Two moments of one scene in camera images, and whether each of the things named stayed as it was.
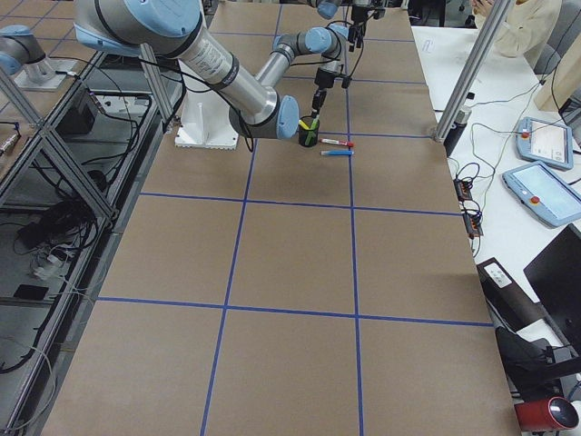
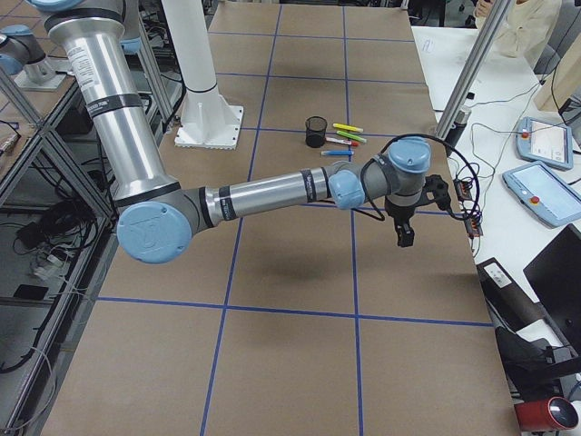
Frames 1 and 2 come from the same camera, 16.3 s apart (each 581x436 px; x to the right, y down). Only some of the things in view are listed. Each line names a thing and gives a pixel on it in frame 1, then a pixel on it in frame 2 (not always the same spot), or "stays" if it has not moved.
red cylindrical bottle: [558, 412] stays
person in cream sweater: [527, 25] stays
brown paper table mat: [281, 290] stays
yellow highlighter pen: [303, 124] → [348, 127]
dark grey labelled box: [515, 307] stays
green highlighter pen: [312, 132] → [351, 136]
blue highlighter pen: [337, 153] stays
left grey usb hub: [462, 190] stays
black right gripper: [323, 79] → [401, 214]
